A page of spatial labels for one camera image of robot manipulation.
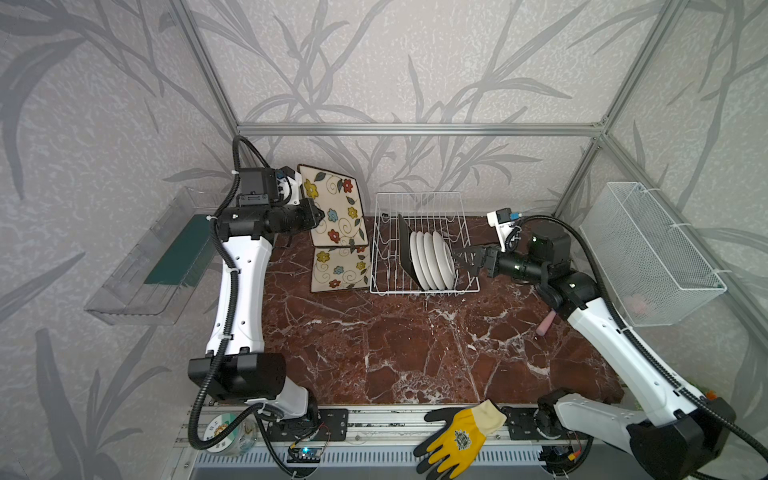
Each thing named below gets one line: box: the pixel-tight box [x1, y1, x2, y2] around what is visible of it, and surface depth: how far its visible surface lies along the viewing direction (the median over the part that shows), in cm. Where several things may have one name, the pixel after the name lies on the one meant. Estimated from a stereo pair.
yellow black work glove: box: [413, 399, 507, 480], surface depth 71 cm
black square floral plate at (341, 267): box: [311, 245, 371, 293], surface depth 107 cm
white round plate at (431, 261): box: [424, 232, 444, 291], surface depth 90 cm
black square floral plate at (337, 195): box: [297, 164, 369, 248], surface depth 79 cm
